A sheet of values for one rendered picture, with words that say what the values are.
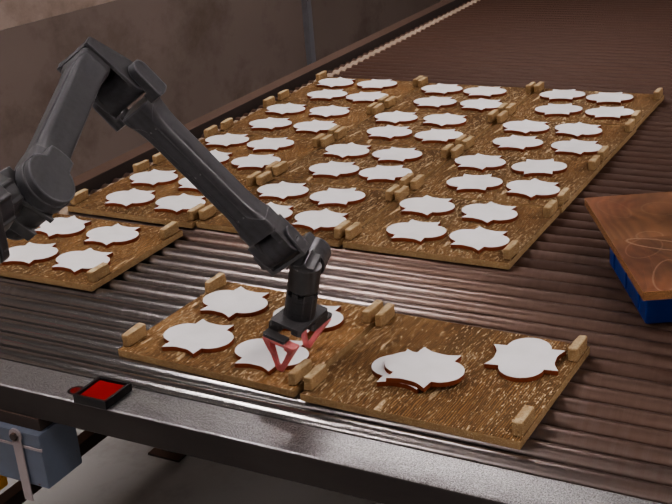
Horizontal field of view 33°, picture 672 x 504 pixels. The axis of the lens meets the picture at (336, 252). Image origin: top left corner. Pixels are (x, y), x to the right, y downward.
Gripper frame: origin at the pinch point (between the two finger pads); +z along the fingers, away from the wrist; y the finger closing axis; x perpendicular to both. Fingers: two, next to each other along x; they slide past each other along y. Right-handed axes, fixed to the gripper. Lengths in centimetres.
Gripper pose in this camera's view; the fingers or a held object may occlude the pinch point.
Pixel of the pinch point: (294, 354)
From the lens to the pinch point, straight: 208.3
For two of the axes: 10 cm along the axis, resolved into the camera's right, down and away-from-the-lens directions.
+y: -4.8, 3.7, -7.9
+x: 8.7, 3.3, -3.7
